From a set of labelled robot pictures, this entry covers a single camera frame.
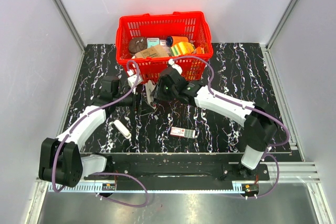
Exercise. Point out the red plastic shopping basket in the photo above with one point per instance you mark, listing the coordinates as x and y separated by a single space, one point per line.
192 25

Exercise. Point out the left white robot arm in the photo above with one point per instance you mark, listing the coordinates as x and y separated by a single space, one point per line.
60 160

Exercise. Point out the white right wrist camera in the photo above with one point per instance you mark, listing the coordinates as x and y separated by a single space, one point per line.
174 68

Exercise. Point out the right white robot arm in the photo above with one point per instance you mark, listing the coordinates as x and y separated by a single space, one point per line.
259 129

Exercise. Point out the orange snack packet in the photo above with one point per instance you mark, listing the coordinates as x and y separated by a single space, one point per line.
199 50

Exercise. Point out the brown cardboard packet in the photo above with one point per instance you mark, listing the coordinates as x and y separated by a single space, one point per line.
153 52

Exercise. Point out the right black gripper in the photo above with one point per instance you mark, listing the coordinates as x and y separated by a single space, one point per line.
158 94

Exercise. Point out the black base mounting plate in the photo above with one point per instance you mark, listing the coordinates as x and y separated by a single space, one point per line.
211 165

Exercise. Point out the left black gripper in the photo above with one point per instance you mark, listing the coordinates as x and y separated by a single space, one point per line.
137 99

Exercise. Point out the red white staple box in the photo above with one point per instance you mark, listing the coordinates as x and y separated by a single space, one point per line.
181 132

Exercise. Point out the white stapler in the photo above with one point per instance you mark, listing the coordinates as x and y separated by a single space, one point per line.
122 129

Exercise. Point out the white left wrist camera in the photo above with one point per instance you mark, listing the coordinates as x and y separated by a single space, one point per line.
133 80

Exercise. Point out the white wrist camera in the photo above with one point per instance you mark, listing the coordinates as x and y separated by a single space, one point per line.
133 80
174 68

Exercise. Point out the orange bottle blue cap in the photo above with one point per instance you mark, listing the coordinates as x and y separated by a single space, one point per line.
172 40

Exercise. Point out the teal white small box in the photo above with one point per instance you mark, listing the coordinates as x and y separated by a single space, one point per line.
152 41

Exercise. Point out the yellow green snack pack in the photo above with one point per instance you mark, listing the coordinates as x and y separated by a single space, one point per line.
181 49

